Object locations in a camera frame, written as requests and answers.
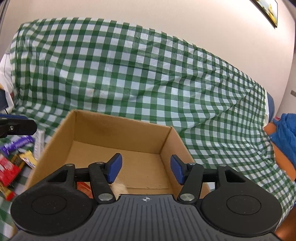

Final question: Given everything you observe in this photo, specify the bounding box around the small red snack packet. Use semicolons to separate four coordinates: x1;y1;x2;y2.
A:
76;182;93;199

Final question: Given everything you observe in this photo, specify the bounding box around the purple Alpenliebe candy bar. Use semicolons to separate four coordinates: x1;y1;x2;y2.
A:
1;136;34;156

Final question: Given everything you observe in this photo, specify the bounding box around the silver snack bar wrapper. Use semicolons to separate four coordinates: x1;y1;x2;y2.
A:
33;130;45;160

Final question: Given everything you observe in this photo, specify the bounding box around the yellow Alpenliebe candy bar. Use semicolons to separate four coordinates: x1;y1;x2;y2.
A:
20;151;37;169

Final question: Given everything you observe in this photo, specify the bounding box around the brown red-ended snack bar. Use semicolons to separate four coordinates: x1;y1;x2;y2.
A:
0;182;15;201

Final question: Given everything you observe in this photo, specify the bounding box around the clear pack of white crackers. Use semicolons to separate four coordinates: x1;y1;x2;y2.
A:
110;183;128;196

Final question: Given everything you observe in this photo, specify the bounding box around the dark brown cracker packet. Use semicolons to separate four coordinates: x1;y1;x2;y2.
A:
11;152;25;169

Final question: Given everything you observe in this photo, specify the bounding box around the navy white pillow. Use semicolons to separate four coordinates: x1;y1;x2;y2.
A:
0;51;16;114

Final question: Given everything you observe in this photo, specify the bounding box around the brown cardboard box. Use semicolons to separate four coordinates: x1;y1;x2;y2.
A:
24;109;211;200

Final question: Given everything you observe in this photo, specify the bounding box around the green white checkered cloth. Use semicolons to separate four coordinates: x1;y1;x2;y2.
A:
7;18;295;240

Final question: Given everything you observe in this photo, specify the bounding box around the blue jacket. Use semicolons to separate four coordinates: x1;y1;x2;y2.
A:
270;113;296;168

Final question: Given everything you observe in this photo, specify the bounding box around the landscape framed wall picture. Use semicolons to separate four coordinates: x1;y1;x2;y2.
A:
251;0;278;28

